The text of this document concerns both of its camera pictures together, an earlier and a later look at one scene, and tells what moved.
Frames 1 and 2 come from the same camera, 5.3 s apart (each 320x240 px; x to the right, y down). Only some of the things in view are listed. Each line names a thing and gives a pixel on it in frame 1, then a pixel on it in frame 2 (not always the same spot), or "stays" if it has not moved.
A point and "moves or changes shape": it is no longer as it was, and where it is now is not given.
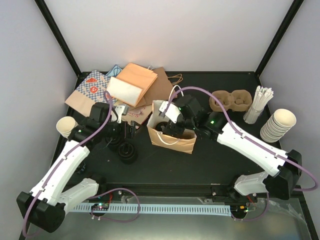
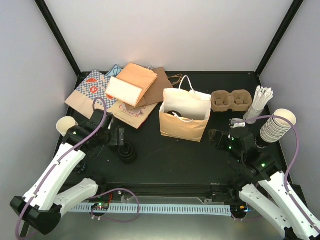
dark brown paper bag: [160, 90] stays
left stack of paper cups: [65, 125] stays
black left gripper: [124, 134] to [114, 140]
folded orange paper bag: [130, 85] stays
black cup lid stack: [127, 153] stays
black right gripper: [170, 127] to [213, 138]
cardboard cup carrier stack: [237, 101] stays
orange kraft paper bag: [184, 142] moves or changes shape
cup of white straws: [254, 113] stays
